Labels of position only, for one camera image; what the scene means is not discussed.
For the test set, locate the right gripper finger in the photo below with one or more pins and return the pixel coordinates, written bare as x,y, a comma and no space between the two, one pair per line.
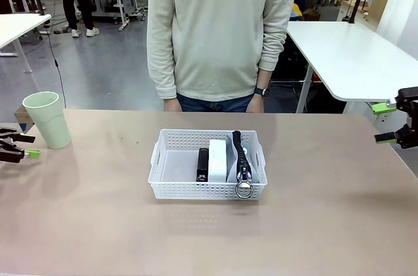
385,138
379,107

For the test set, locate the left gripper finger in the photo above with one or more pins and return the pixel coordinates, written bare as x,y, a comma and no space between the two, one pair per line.
31,154
23,138

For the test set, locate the white cardboard box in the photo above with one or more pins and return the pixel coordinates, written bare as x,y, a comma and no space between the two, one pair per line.
217,162

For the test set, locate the person's left forearm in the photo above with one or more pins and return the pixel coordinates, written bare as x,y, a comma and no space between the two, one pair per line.
271,60

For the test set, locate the person's right forearm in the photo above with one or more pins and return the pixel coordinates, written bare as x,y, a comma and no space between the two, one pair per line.
163,73

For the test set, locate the white perforated plastic basket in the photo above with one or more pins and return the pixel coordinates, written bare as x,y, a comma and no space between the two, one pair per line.
183,189

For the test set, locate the person's left hand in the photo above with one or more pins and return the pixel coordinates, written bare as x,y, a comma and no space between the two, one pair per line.
256,103

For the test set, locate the person's right hand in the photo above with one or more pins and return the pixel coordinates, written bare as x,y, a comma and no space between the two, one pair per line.
171,104

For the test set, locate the brown cardboard box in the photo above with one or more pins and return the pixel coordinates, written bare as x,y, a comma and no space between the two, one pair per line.
23,117

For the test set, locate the pale green plastic cup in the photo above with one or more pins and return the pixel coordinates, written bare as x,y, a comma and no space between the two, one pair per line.
50,122

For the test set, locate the large white side table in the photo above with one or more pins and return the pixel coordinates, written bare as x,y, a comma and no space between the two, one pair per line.
346,60

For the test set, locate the white standing panel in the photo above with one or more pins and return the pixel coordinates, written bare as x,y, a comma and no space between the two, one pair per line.
400,2

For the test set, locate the small white side table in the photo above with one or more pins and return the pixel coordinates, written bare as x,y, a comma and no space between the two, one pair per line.
16,28

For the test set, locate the black wristwatch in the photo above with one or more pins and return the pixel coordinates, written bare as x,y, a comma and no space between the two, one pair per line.
261,92

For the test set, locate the person's blue jeans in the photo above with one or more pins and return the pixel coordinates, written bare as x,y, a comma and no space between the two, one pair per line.
215,104

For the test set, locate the small black box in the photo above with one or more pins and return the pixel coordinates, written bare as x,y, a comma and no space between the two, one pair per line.
202,165

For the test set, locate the person's cream sweater torso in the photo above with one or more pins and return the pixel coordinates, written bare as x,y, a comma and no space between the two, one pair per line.
218,28

